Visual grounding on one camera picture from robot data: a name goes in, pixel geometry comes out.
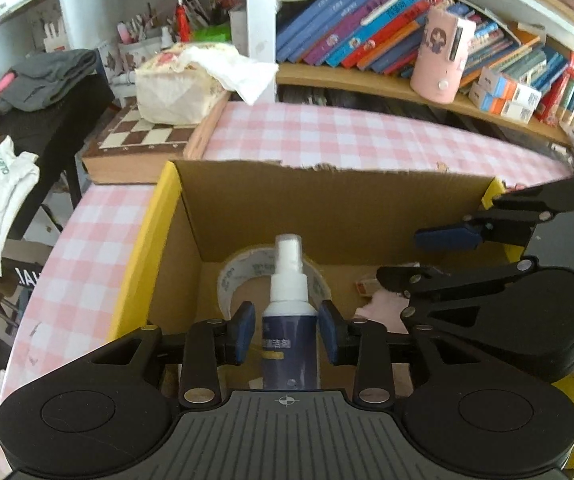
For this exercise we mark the cloth-covered tissue box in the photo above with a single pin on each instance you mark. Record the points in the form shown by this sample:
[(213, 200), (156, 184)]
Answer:
[(177, 92)]

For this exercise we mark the pink cylindrical container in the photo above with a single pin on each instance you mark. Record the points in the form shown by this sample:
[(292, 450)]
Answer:
[(439, 55)]

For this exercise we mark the dark blue spray bottle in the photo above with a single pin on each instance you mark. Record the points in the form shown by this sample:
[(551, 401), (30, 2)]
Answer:
[(289, 342)]

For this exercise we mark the pink plush pig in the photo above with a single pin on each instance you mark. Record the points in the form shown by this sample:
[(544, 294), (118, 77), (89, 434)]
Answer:
[(387, 305)]

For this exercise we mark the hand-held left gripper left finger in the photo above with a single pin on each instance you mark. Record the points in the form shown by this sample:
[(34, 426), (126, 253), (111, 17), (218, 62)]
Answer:
[(244, 331)]

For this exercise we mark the wooden chessboard box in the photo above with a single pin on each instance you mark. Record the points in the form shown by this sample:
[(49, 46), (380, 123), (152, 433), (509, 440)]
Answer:
[(137, 147)]

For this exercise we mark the green pack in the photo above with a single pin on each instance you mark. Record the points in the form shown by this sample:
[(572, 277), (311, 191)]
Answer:
[(213, 34)]

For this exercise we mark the clear tape roll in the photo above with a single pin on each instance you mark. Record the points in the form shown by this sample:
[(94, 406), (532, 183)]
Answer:
[(244, 266)]

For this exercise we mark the orange white blue carton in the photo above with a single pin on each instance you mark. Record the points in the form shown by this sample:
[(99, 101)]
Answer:
[(497, 105), (512, 85)]

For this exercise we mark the row of blue purple books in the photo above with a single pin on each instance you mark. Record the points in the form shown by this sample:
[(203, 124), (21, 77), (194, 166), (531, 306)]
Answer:
[(357, 25)]

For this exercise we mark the white shelf unit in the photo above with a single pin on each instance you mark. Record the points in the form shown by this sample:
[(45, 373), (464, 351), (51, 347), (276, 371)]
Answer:
[(92, 10)]

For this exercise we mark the wooden bookshelf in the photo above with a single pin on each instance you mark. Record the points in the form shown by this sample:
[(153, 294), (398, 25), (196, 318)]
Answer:
[(342, 78)]

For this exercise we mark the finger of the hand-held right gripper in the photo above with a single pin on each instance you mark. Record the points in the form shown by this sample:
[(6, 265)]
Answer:
[(447, 238), (467, 287)]

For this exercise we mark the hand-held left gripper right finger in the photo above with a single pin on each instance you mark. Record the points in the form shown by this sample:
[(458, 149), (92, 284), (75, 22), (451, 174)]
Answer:
[(329, 333)]

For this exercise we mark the pen holders with pens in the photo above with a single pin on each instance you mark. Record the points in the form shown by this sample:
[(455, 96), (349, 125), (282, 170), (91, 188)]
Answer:
[(167, 25)]

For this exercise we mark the grey folded clothes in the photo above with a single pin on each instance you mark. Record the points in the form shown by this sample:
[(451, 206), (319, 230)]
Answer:
[(47, 77)]

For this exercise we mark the yellow cardboard box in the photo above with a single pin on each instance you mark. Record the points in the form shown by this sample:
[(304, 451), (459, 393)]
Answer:
[(317, 210)]

